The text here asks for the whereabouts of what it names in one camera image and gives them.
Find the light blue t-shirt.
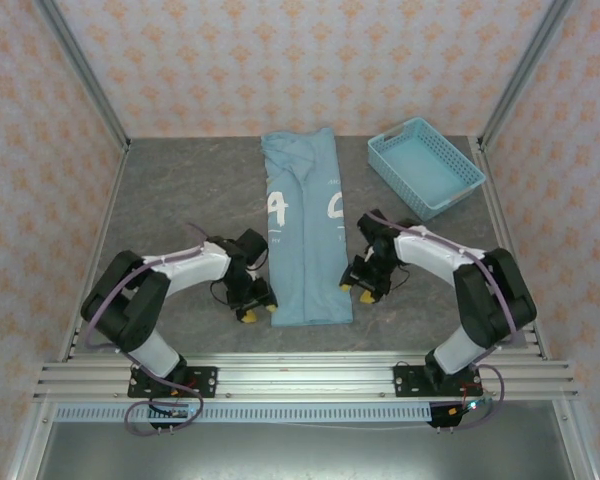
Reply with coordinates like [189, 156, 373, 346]
[259, 127, 355, 329]

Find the light blue perforated plastic basket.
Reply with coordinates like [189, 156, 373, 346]
[367, 117, 486, 223]

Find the aluminium frame post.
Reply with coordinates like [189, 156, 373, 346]
[34, 0, 132, 152]
[478, 0, 575, 147]

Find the thin black camera cable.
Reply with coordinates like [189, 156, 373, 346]
[208, 281, 231, 307]
[389, 263, 412, 293]

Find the silver metal shelf panel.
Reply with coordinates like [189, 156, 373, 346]
[34, 422, 579, 480]

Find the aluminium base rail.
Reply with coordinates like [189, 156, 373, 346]
[32, 352, 581, 401]

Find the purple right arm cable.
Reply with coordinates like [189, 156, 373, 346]
[372, 212, 525, 432]

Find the white slotted cable duct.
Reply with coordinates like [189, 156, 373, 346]
[53, 403, 434, 424]

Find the small circuit board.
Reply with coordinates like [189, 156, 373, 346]
[449, 398, 494, 416]
[152, 405, 196, 420]

